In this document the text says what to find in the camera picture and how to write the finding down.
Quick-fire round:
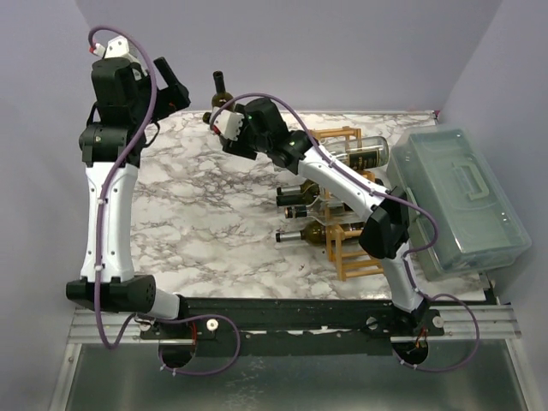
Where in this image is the dark green bottle Masini label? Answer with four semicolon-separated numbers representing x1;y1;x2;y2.
211;70;233;108

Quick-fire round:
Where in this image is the olive wine bottle brown label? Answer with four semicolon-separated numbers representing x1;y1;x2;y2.
277;179;320;196

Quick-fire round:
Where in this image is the green wine bottle cream label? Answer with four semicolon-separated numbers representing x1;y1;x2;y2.
276;193;319;207

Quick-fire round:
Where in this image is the round clear glass bottle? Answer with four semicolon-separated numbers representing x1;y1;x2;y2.
324;136;390;171

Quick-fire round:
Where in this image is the square clear liquor bottle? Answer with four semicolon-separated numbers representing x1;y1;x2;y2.
284;202;364;226

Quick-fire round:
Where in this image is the green wine bottle white label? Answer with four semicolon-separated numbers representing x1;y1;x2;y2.
275;223;336;246

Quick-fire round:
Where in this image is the green bottle Primitivo label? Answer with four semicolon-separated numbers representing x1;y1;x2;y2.
202;111;221;136

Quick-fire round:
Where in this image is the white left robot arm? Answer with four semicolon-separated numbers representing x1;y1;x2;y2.
66;57;190;338

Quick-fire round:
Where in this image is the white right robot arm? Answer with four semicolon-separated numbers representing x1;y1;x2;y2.
209;93;427;336

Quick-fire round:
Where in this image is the wooden wine rack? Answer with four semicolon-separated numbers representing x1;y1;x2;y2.
312;126;384;282

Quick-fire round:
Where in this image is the translucent plastic storage box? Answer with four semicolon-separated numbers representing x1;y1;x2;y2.
387;125;532;281

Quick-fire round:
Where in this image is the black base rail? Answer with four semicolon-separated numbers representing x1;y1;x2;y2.
140;297;444;358

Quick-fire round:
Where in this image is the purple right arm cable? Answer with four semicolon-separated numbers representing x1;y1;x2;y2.
209;92;480;372

